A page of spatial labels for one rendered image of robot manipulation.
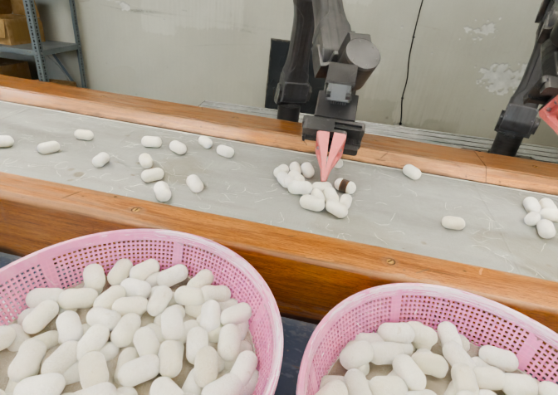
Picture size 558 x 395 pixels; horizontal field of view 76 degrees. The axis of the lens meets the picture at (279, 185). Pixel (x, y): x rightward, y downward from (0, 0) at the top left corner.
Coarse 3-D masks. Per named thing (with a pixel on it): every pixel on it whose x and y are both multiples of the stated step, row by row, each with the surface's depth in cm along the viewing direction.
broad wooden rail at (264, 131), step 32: (0, 96) 80; (32, 96) 80; (64, 96) 79; (96, 96) 82; (128, 96) 84; (160, 128) 75; (192, 128) 75; (224, 128) 74; (256, 128) 74; (288, 128) 76; (352, 160) 70; (384, 160) 70; (416, 160) 69; (448, 160) 69; (480, 160) 71; (512, 160) 73; (544, 192) 66
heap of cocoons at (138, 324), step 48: (48, 288) 34; (96, 288) 36; (144, 288) 36; (192, 288) 36; (0, 336) 29; (48, 336) 31; (96, 336) 30; (144, 336) 30; (192, 336) 31; (240, 336) 32; (0, 384) 28; (48, 384) 26; (96, 384) 27; (144, 384) 29; (192, 384) 28; (240, 384) 28
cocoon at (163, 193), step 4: (156, 184) 51; (160, 184) 50; (164, 184) 51; (156, 188) 50; (160, 188) 49; (164, 188) 49; (168, 188) 50; (156, 192) 49; (160, 192) 49; (164, 192) 49; (168, 192) 49; (156, 196) 49; (160, 196) 49; (164, 196) 49; (168, 196) 49; (160, 200) 49; (164, 200) 49
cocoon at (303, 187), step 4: (288, 184) 56; (292, 184) 55; (296, 184) 55; (300, 184) 55; (304, 184) 55; (308, 184) 55; (288, 188) 55; (292, 188) 55; (296, 188) 55; (300, 188) 55; (304, 188) 55; (308, 188) 55; (292, 192) 55; (296, 192) 55; (300, 192) 55; (304, 192) 55; (308, 192) 55
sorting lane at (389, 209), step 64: (0, 128) 67; (64, 128) 70; (128, 128) 73; (128, 192) 52; (192, 192) 53; (256, 192) 55; (384, 192) 60; (448, 192) 62; (512, 192) 65; (448, 256) 46; (512, 256) 47
